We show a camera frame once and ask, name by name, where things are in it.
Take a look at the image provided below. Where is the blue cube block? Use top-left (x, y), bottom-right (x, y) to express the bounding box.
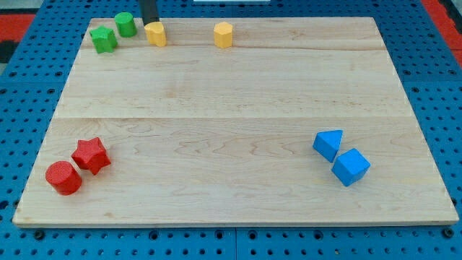
top-left (331, 148), bottom-right (371, 186)

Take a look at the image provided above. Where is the blue triangle block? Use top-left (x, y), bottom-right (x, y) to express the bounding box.
top-left (313, 129), bottom-right (343, 163)

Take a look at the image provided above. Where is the red star block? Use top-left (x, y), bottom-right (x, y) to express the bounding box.
top-left (71, 137), bottom-right (111, 176)

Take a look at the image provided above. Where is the yellow hexagon block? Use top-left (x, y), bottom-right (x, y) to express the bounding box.
top-left (214, 22), bottom-right (233, 48)

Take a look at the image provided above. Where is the light wooden board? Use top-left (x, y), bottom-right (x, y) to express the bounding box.
top-left (12, 17), bottom-right (459, 228)

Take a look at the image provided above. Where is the green star block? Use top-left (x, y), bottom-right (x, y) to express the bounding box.
top-left (90, 26), bottom-right (118, 53)

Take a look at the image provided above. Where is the red cylinder block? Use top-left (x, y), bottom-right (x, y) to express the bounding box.
top-left (45, 161), bottom-right (82, 196)

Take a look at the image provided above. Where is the green cylinder block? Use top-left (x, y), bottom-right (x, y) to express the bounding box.
top-left (114, 12), bottom-right (137, 38)

